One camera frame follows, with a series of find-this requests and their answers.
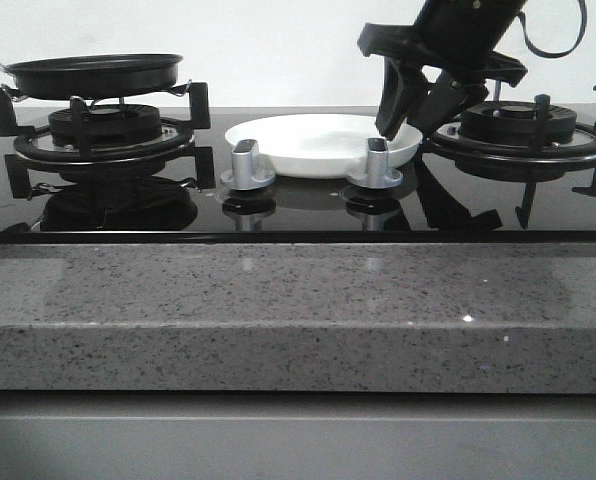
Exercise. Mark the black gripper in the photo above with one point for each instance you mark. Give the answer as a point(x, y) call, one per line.
point(458, 37)

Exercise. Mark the white ceramic plate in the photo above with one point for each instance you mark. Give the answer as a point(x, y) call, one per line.
point(309, 146)

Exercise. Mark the black frying pan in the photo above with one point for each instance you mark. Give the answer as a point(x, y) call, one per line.
point(95, 77)

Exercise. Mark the black right burner head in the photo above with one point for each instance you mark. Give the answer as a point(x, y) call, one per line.
point(515, 122)

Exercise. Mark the black burner head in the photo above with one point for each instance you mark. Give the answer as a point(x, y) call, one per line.
point(109, 126)
point(515, 122)

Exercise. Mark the silver right stove knob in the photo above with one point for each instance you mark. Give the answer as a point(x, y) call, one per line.
point(375, 174)

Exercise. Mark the silver stove knob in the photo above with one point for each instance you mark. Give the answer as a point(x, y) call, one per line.
point(375, 174)
point(249, 170)

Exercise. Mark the black glass gas cooktop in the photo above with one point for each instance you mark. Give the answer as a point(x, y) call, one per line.
point(441, 200)

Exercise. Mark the black right burner grate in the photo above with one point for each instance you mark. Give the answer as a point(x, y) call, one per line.
point(529, 164)

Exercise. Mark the black burner grate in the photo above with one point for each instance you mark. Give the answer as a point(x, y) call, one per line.
point(88, 143)
point(529, 164)

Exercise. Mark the silver left stove knob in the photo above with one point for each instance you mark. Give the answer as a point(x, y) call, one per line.
point(249, 170)

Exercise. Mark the black left burner head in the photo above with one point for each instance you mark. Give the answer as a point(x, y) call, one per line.
point(109, 126)

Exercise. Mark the black left burner grate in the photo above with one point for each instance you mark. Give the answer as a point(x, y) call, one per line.
point(88, 143)

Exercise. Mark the grey speckled stone countertop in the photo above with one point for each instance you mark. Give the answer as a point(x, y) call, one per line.
point(432, 318)

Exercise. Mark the grey cabinet front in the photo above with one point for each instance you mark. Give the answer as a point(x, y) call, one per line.
point(295, 436)

